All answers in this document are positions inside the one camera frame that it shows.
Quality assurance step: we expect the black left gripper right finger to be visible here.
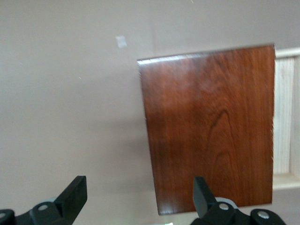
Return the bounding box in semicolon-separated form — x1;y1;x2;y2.
189;176;285;225

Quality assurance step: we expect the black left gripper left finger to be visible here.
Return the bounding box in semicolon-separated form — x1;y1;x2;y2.
0;175;88;225

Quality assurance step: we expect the dark wooden cabinet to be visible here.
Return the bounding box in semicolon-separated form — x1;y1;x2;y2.
136;43;276;216

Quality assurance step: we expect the small grey tape patch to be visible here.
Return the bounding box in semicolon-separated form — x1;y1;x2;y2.
115;35;128;49

